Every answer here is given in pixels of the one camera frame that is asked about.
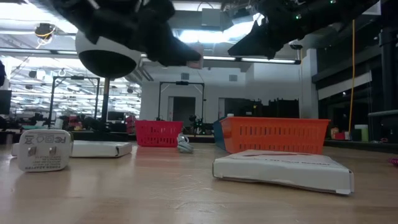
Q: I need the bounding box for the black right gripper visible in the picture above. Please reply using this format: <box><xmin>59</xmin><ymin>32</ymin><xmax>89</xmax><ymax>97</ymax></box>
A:
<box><xmin>226</xmin><ymin>0</ymin><xmax>315</xmax><ymax>60</ymax></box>

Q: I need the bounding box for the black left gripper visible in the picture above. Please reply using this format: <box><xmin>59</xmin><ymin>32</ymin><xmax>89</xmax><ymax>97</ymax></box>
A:
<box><xmin>90</xmin><ymin>0</ymin><xmax>203</xmax><ymax>67</ymax></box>

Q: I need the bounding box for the white box product picture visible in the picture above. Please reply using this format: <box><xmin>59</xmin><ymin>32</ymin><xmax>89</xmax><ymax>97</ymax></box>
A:
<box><xmin>11</xmin><ymin>140</ymin><xmax>134</xmax><ymax>159</ymax></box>

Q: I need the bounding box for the white cardboard box red print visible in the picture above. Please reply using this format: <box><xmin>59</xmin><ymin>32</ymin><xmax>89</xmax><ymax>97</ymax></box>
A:
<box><xmin>212</xmin><ymin>149</ymin><xmax>354</xmax><ymax>196</ymax></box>

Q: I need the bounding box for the white power adapter plug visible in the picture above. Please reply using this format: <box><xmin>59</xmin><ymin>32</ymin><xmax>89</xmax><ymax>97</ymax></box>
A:
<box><xmin>17</xmin><ymin>129</ymin><xmax>74</xmax><ymax>173</ymax></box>

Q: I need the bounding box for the blue plastic bin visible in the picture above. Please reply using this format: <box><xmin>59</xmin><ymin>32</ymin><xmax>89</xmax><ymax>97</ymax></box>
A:
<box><xmin>213</xmin><ymin>117</ymin><xmax>229</xmax><ymax>152</ymax></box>

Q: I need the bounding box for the ceiling light strip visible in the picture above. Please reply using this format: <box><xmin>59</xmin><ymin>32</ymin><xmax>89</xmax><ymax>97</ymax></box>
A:
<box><xmin>140</xmin><ymin>54</ymin><xmax>302</xmax><ymax>65</ymax></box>

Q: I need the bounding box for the grey ceiling box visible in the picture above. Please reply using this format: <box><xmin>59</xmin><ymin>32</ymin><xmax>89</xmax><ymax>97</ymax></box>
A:
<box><xmin>201</xmin><ymin>7</ymin><xmax>222</xmax><ymax>27</ymax></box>

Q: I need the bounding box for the black lamp pole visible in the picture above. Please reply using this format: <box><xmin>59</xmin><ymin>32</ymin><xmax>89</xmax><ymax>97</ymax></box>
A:
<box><xmin>101</xmin><ymin>77</ymin><xmax>111</xmax><ymax>125</ymax></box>

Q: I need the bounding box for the red background object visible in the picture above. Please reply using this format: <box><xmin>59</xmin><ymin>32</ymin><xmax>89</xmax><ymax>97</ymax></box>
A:
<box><xmin>126</xmin><ymin>115</ymin><xmax>137</xmax><ymax>134</ymax></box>

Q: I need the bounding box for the red plastic basket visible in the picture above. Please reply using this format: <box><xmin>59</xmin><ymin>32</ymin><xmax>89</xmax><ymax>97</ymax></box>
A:
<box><xmin>135</xmin><ymin>119</ymin><xmax>184</xmax><ymax>147</ymax></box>

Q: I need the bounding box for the small background monitor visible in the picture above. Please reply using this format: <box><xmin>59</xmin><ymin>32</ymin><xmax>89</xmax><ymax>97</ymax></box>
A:
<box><xmin>107</xmin><ymin>111</ymin><xmax>126</xmax><ymax>123</ymax></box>

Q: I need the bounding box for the orange plastic basket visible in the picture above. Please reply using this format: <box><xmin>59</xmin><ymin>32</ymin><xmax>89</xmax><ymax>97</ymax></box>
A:
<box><xmin>220</xmin><ymin>116</ymin><xmax>331</xmax><ymax>156</ymax></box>

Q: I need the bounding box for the black ceiling-mounted device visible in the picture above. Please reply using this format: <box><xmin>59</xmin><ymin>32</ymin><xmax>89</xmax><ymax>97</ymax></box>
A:
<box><xmin>34</xmin><ymin>22</ymin><xmax>57</xmax><ymax>40</ymax></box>

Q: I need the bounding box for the green white container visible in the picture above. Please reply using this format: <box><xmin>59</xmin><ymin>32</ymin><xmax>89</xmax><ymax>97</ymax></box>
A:
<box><xmin>354</xmin><ymin>124</ymin><xmax>369</xmax><ymax>142</ymax></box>

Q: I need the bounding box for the grey horizontal bar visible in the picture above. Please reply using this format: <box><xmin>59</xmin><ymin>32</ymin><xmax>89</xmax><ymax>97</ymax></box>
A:
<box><xmin>368</xmin><ymin>110</ymin><xmax>398</xmax><ymax>118</ymax></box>

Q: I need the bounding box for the black monitor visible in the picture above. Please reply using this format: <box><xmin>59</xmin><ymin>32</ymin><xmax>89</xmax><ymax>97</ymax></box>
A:
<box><xmin>0</xmin><ymin>90</ymin><xmax>12</xmax><ymax>115</ymax></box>

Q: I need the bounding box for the black stand frame with camera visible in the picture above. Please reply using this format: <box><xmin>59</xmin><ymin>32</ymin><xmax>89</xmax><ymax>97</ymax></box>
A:
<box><xmin>157</xmin><ymin>80</ymin><xmax>206</xmax><ymax>123</ymax></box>

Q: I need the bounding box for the white coiled cable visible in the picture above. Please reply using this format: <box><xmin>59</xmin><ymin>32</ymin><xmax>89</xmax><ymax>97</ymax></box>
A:
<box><xmin>177</xmin><ymin>133</ymin><xmax>195</xmax><ymax>154</ymax></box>

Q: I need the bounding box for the yellow hanging cable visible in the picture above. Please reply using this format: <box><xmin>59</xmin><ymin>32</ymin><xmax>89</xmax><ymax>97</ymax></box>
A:
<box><xmin>347</xmin><ymin>19</ymin><xmax>356</xmax><ymax>133</ymax></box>

